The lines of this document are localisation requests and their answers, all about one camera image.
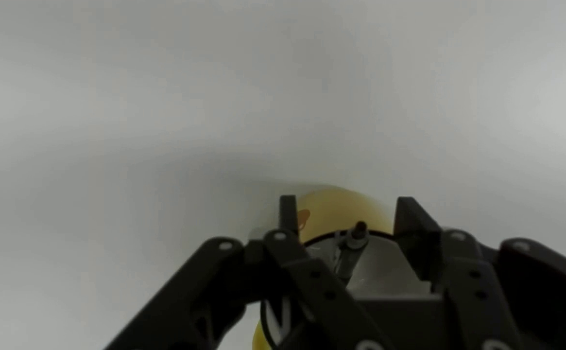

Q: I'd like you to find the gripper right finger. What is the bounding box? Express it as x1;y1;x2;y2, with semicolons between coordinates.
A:
393;196;566;350

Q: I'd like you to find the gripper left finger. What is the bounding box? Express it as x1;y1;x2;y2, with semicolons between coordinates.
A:
104;195;394;350

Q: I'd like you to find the yellow cup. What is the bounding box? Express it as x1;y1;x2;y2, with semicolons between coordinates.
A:
251;185;434;350

